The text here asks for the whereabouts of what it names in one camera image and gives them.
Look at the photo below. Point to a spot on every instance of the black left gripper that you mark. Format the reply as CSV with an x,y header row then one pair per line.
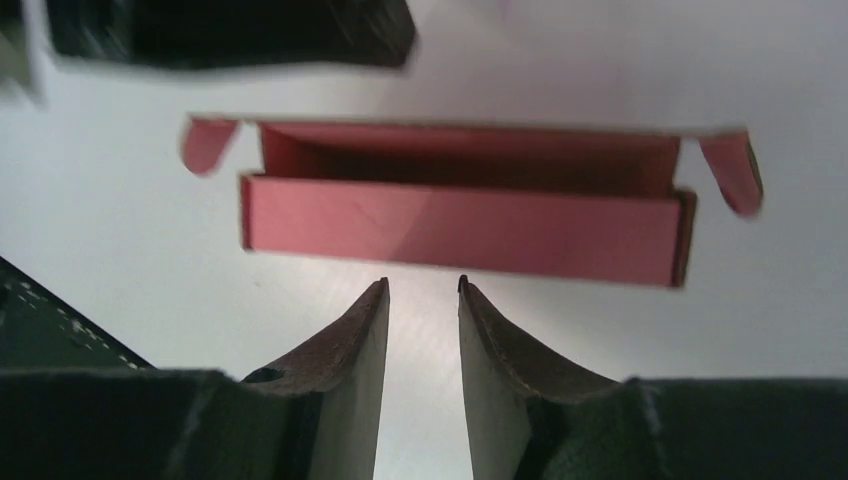
x,y
209,34

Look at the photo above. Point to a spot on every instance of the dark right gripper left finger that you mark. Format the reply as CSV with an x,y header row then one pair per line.
x,y
333,385

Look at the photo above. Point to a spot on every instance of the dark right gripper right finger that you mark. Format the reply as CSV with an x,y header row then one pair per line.
x,y
516,391

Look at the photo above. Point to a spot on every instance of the pink cardboard box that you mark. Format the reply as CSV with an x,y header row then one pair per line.
x,y
587,204

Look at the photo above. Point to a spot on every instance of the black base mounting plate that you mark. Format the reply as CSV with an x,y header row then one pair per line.
x,y
40,330

